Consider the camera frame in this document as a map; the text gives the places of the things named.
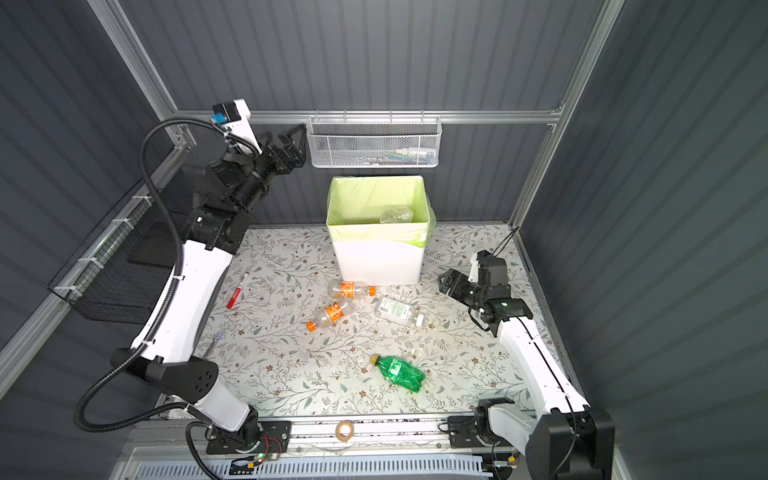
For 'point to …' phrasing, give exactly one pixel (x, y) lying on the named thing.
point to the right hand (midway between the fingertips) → (454, 284)
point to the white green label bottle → (397, 311)
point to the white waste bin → (375, 260)
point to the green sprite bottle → (399, 372)
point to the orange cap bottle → (351, 290)
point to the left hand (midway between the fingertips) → (288, 126)
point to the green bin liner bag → (354, 206)
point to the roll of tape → (338, 435)
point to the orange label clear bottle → (332, 313)
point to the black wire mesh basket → (129, 275)
